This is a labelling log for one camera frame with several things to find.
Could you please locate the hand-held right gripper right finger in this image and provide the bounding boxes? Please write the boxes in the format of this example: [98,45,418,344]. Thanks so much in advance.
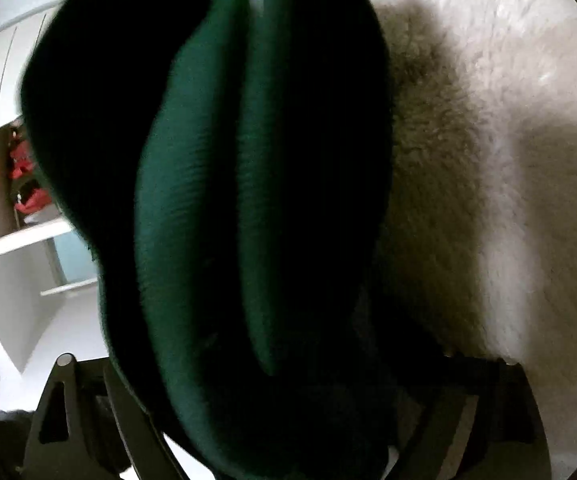
[386,349,552,480]

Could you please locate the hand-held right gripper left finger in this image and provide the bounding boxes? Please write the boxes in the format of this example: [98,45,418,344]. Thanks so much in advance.
[21,352,190,480]

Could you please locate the green white varsity jacket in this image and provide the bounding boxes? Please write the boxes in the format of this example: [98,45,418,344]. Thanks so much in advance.
[20,0,405,480]

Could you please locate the hanging red clothes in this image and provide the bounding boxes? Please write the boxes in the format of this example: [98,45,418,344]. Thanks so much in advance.
[0,127,53,217]

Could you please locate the white open shelf unit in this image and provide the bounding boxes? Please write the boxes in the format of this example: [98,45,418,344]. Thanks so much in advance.
[0,120,115,412]

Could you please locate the white fleece cloth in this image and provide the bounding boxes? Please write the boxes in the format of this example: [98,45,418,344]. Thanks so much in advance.
[346,0,577,480]

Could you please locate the white wardrobe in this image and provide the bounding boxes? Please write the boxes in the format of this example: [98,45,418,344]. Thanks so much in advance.
[0,0,96,137]

